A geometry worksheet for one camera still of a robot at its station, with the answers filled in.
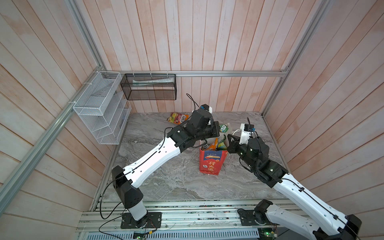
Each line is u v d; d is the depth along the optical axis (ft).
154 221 2.40
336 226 1.28
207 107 2.07
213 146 2.66
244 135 2.00
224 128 2.28
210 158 2.46
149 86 3.40
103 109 2.20
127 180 1.35
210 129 1.96
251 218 2.39
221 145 2.73
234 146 2.04
